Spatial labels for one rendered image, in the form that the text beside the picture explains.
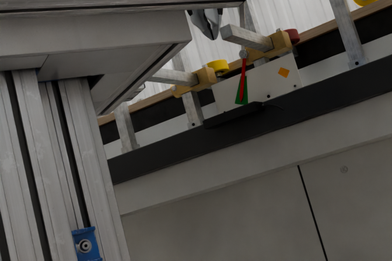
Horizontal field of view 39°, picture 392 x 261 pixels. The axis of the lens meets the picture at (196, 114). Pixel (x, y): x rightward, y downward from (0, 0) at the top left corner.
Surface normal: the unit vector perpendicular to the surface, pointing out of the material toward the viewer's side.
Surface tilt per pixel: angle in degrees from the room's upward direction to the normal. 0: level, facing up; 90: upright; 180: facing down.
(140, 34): 90
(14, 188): 90
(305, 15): 90
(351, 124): 90
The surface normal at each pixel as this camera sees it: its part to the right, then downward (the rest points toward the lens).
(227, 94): -0.51, -0.02
